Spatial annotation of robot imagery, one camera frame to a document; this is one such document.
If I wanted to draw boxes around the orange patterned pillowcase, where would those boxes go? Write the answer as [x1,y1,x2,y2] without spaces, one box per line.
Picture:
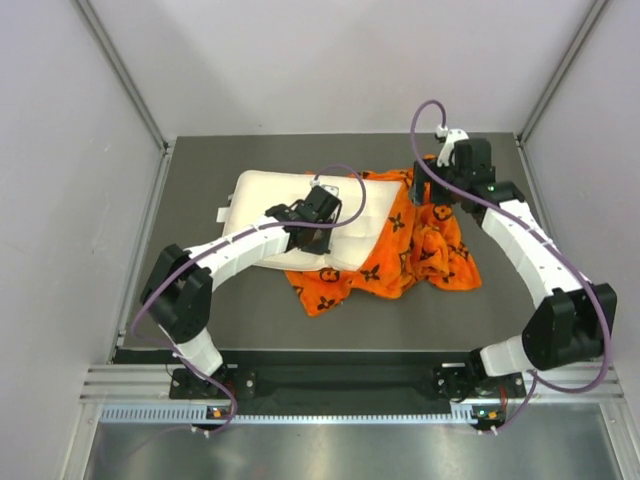
[285,168,482,317]

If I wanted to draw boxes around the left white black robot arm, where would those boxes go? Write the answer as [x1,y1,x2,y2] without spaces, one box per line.
[134,185,342,397]

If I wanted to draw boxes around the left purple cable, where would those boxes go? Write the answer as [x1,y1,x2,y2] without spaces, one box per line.
[132,163,369,432]

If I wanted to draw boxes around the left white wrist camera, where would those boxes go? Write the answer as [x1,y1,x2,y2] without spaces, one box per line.
[309,180,339,203]

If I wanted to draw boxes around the white pillow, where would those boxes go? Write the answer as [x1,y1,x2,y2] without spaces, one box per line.
[216,170,400,272]

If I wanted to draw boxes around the left aluminium corner post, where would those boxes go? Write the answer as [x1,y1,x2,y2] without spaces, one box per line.
[72,0,168,151]

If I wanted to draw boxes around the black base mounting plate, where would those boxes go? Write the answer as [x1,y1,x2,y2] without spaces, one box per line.
[169,350,525,416]

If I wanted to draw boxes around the right aluminium corner post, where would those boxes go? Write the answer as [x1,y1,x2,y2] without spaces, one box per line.
[515,0,611,147]

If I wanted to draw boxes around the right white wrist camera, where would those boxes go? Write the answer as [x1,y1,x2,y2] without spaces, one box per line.
[435,125,469,167]

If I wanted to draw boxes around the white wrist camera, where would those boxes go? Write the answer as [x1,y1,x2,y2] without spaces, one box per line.
[309,180,339,203]
[435,125,469,167]

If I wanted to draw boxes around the aluminium frame rail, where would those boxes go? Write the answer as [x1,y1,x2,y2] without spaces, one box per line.
[81,363,624,405]

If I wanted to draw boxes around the grey slotted cable duct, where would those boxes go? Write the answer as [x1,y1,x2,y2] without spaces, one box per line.
[100,403,506,426]

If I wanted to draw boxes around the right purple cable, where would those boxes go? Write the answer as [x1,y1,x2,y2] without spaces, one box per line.
[409,99,615,432]

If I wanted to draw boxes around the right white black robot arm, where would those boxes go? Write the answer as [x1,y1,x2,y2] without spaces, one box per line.
[410,129,617,396]

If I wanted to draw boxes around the aluminium corner post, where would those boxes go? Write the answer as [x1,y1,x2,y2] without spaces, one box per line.
[72,0,168,151]
[515,0,611,147]

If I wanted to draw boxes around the purple cable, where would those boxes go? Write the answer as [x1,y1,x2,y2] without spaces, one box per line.
[132,163,369,432]
[409,99,615,432]

